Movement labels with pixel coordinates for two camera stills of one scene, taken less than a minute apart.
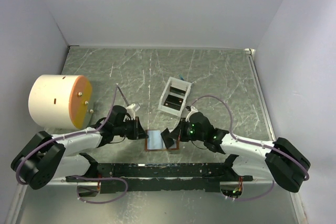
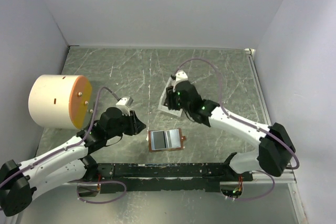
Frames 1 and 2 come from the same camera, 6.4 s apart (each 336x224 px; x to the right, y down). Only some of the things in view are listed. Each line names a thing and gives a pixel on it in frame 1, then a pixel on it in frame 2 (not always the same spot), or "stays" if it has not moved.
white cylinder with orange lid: (62, 101) stays
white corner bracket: (250, 51) stays
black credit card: (167, 138) → (159, 139)
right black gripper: (179, 131) → (171, 93)
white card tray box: (178, 84) stays
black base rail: (164, 177) stays
